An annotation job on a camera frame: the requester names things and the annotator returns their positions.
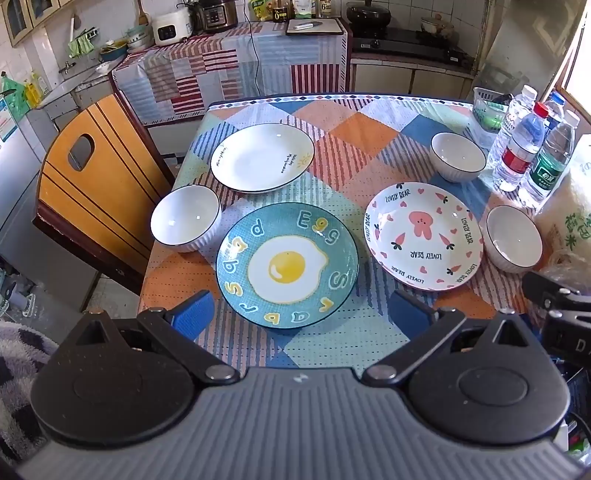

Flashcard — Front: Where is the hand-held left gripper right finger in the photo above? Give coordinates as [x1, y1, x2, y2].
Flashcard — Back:
[362, 290, 532, 387]

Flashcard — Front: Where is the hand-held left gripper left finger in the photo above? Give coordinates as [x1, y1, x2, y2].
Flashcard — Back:
[74, 290, 241, 387]

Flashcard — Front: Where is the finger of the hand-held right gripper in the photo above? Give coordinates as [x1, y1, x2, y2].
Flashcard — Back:
[522, 271, 591, 319]

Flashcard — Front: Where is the white bowl black rim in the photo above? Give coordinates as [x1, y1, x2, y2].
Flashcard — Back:
[430, 132, 488, 183]
[150, 185, 223, 253]
[479, 205, 544, 273]

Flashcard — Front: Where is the pink bunny print plate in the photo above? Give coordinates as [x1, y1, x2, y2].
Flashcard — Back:
[365, 182, 484, 291]

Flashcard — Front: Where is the blue fried egg plate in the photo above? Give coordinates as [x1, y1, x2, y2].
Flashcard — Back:
[216, 203, 360, 329]

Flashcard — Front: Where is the white plate with sun print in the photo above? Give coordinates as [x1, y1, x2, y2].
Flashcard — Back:
[210, 123, 315, 193]

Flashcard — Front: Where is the stack of kitchen bowls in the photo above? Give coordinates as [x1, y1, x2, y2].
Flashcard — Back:
[126, 25, 153, 51]

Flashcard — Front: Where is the crumpled clear plastic bag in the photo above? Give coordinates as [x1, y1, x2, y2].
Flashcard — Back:
[547, 249, 591, 296]

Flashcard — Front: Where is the white rice bag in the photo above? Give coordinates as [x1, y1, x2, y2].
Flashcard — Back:
[534, 134, 591, 278]

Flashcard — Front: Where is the green label water bottle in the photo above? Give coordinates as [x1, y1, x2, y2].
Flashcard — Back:
[519, 110, 581, 209]

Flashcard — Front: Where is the red label water bottle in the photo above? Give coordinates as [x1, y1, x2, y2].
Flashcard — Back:
[492, 102, 550, 193]

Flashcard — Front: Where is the wooden chair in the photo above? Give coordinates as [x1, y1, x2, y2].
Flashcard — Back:
[34, 92, 175, 292]

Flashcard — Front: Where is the clear water bottle white cap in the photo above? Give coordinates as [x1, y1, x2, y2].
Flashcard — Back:
[488, 85, 539, 172]

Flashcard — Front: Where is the checkered tablecloth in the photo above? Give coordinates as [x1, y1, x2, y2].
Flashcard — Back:
[139, 95, 578, 370]

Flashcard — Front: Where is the blue cap water bottle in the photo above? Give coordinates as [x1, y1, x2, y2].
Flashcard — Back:
[542, 91, 568, 134]

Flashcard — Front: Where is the green plastic basket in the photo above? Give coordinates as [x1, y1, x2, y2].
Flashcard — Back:
[471, 87, 514, 149]

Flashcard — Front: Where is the grey shaggy rug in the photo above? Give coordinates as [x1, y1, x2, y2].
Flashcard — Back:
[0, 320, 61, 462]

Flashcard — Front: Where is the silver fridge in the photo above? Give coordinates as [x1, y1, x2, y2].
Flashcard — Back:
[0, 111, 100, 311]

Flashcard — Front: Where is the stove base cabinet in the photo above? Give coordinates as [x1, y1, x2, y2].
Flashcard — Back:
[348, 58, 476, 100]

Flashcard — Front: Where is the striped patchwork counter cloth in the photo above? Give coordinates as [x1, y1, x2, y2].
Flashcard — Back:
[112, 18, 350, 127]

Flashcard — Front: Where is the kitchen sink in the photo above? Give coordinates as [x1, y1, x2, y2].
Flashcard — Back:
[41, 62, 116, 108]

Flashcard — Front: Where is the black gas stove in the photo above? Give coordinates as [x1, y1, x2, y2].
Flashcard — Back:
[351, 28, 474, 66]

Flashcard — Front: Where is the blue bowl with utensils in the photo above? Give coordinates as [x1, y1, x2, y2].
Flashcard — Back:
[99, 41, 128, 62]

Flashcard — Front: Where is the yellow detergent bottle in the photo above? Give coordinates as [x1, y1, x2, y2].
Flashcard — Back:
[25, 71, 49, 105]

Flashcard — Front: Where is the white cooking pot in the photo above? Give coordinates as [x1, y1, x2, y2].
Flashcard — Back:
[420, 14, 456, 40]

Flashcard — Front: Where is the green plastic bag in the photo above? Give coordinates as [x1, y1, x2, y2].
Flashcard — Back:
[0, 76, 29, 117]

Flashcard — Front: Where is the white rice cooker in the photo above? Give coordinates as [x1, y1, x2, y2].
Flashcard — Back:
[152, 7, 194, 46]

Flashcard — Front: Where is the green cloth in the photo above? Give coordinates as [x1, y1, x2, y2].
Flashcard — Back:
[69, 34, 96, 59]

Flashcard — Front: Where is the grey cutting board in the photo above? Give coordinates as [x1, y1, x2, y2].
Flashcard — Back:
[285, 18, 345, 37]

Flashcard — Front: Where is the black wok with lid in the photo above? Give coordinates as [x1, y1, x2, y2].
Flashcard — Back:
[346, 1, 392, 36]

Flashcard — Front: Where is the black pressure cooker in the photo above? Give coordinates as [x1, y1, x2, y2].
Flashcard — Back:
[196, 0, 239, 34]

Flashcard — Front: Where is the black power cable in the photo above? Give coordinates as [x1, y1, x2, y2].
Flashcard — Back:
[248, 21, 260, 99]

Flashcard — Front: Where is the wooden wall cabinet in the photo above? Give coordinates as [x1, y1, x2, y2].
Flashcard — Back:
[0, 0, 75, 47]

